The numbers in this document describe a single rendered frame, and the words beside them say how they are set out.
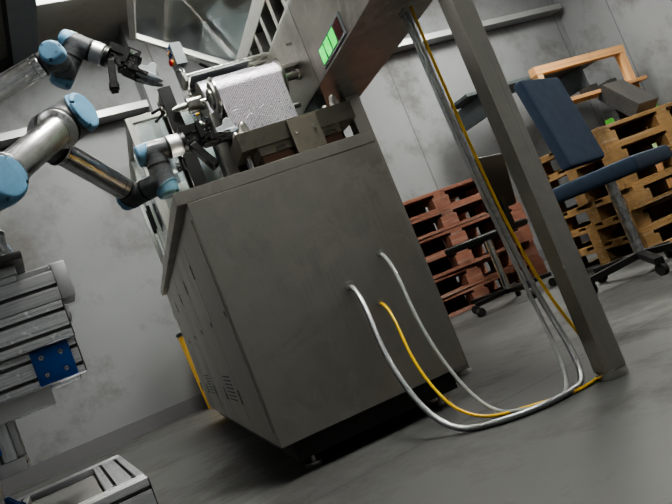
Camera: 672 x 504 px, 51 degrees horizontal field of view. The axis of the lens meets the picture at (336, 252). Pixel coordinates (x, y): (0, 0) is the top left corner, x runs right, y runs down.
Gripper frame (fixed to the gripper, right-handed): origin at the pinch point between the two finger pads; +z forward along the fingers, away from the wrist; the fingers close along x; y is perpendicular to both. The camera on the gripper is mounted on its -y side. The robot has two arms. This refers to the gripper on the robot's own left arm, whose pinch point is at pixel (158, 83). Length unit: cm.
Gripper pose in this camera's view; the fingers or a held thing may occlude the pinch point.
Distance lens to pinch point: 257.6
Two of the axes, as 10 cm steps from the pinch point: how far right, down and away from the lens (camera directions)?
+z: 9.2, 3.4, 1.9
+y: 2.9, -9.3, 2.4
